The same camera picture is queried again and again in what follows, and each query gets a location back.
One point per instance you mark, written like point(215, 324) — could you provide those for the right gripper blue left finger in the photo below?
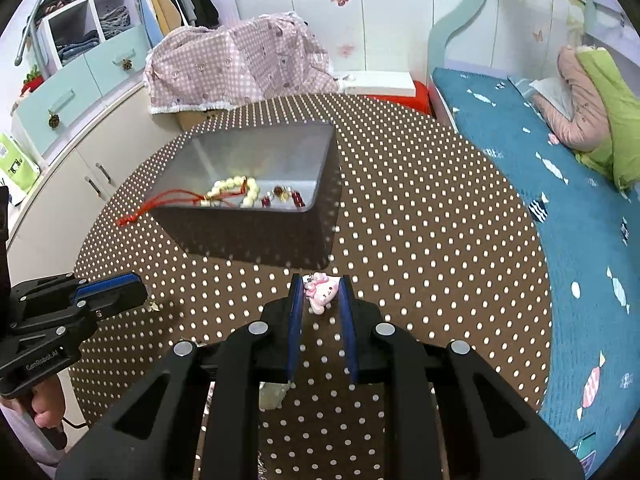
point(296, 304)

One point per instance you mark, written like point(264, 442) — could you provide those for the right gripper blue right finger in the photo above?
point(347, 304)

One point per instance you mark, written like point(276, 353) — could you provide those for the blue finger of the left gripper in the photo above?
point(117, 299)
point(107, 285)

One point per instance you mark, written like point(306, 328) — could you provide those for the pink bunny hair clip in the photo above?
point(320, 289)

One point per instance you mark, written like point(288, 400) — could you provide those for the red cord knot charm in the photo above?
point(221, 193)

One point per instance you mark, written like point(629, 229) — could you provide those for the person's left hand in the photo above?
point(47, 405)

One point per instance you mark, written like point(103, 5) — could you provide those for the white low cabinet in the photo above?
point(47, 233)

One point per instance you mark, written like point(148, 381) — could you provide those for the grey metal tin box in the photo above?
point(288, 221)

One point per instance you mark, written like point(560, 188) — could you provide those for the brown polka dot tablecloth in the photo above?
point(426, 227)

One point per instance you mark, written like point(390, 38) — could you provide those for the green paper bag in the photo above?
point(17, 166)

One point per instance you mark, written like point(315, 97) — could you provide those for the teal drawer cabinet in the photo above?
point(49, 112)

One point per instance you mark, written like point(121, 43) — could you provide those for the cardboard box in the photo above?
point(191, 118)

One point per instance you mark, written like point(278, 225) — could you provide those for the red stool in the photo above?
point(419, 102)

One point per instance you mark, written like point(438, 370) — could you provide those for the white flat box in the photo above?
point(376, 83)

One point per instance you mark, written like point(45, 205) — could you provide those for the pink checked cloth cover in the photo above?
point(194, 69)

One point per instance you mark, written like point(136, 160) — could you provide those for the teal bed mattress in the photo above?
point(590, 236)

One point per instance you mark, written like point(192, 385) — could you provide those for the silver curved railing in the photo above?
point(29, 36)

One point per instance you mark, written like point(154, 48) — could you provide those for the lilac shelf wardrobe unit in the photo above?
point(72, 21)

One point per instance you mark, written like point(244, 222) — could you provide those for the white pillow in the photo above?
point(557, 92)

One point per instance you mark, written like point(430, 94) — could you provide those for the hanging clothes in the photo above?
point(170, 0)

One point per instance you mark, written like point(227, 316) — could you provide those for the pink and green quilt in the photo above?
point(604, 132)

